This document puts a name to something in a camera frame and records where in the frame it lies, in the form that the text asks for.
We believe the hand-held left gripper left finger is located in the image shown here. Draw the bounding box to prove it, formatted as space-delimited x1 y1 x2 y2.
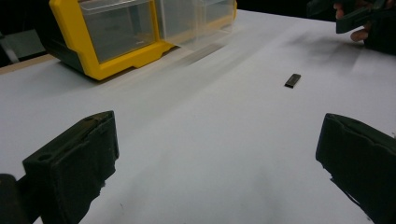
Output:
21 110 120 224

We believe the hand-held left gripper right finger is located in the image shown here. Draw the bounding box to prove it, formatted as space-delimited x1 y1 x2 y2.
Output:
315 113 396 224

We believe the small dark metal clip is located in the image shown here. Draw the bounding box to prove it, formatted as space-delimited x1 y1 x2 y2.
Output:
284 73 303 90

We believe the clear plastic drawer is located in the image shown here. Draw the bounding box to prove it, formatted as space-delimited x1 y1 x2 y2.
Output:
154 0 204 49
196 0 236 35
78 0 157 65

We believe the yellow drawer cabinet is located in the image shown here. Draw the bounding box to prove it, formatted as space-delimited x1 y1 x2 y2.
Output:
36 0 238 81

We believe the grey panel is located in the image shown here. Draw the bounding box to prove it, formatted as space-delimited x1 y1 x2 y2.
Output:
0 28 49 63

